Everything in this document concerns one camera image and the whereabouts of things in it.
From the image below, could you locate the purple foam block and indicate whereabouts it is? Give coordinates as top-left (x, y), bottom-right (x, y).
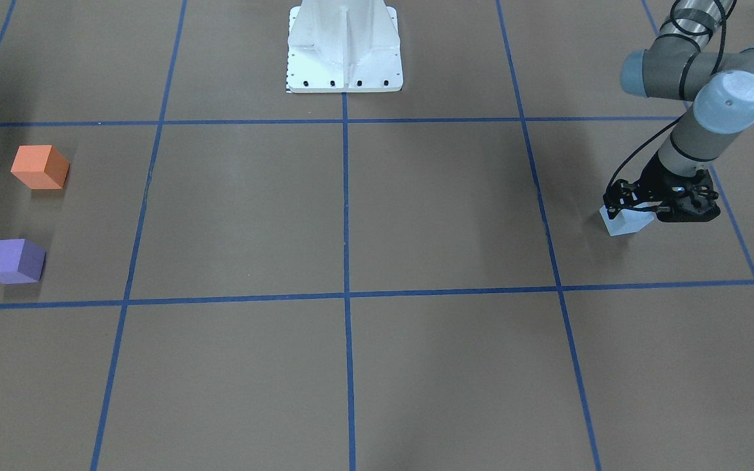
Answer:
top-left (0, 239), bottom-right (46, 285)

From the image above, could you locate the light blue foam block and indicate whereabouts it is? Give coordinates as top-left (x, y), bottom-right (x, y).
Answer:
top-left (599, 206), bottom-right (656, 237)

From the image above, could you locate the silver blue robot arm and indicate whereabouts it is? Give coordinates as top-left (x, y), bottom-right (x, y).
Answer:
top-left (603, 1), bottom-right (754, 222)

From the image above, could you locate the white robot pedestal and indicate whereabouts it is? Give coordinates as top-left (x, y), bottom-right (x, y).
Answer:
top-left (285, 1), bottom-right (404, 94)

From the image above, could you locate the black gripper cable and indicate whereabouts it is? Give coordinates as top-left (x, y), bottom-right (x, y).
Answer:
top-left (607, 0), bottom-right (738, 190)

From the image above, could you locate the orange foam block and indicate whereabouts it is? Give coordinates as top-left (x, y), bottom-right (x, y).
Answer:
top-left (10, 145), bottom-right (71, 190)

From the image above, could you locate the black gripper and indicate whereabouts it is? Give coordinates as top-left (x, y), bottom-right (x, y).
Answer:
top-left (603, 163), bottom-right (721, 223)

